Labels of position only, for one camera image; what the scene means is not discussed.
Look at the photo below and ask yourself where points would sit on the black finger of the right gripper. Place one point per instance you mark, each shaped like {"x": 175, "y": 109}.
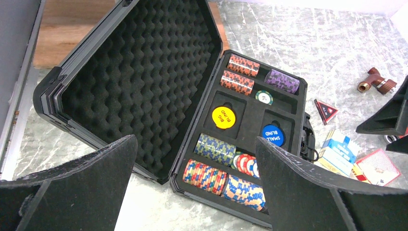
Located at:
{"x": 391, "y": 119}

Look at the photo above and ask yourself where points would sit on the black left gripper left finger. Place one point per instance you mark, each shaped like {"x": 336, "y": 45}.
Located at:
{"x": 84, "y": 194}

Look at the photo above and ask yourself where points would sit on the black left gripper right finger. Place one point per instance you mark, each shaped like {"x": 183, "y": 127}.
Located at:
{"x": 302, "y": 196}

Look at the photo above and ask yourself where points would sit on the red card deck box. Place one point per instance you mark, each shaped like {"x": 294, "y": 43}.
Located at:
{"x": 376, "y": 169}

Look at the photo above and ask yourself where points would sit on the blue white card deck box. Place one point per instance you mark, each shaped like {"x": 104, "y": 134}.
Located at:
{"x": 338, "y": 153}

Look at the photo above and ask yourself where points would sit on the brown pipe fitting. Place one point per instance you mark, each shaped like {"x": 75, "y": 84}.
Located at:
{"x": 374, "y": 79}

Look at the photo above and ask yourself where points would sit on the red white loose chips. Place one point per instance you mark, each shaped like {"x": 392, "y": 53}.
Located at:
{"x": 245, "y": 163}

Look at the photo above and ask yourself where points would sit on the red triangular all-in marker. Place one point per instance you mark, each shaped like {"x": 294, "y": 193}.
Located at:
{"x": 326, "y": 111}

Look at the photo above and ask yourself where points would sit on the orange blue chip stack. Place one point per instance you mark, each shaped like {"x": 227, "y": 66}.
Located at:
{"x": 244, "y": 192}

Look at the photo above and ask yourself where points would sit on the blue small blind button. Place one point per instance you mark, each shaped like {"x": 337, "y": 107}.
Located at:
{"x": 273, "y": 134}

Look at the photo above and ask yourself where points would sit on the red yellow blue chip stack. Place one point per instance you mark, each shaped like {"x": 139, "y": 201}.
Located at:
{"x": 205, "y": 177}

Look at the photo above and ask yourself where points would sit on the green white single chip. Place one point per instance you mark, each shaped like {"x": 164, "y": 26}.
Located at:
{"x": 264, "y": 97}

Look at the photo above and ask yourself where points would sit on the yellow big blind button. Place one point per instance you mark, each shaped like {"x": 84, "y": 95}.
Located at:
{"x": 223, "y": 117}

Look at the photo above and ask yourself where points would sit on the purple chip stack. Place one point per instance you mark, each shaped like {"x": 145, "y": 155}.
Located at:
{"x": 282, "y": 81}

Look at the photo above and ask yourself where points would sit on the orange black chip stack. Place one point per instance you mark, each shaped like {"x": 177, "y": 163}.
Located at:
{"x": 237, "y": 83}
{"x": 242, "y": 65}

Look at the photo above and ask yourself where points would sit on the black poker chip case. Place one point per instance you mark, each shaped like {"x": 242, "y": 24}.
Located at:
{"x": 152, "y": 68}

